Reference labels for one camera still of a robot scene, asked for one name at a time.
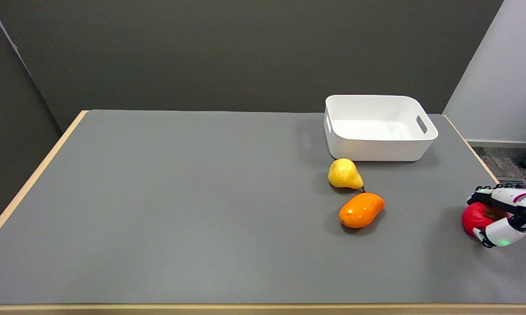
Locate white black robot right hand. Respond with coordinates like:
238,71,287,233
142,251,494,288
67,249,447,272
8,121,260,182
466,185,526,249

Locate red toy tomato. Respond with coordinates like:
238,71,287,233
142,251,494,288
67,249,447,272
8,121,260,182
461,202,511,239

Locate white plastic bin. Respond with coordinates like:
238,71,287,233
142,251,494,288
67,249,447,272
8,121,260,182
324,94,439,162

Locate orange toy mango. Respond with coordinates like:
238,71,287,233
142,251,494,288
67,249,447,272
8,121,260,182
338,192,386,229

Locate yellow toy pear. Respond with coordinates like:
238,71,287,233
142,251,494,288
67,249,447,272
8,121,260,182
327,158,365,191

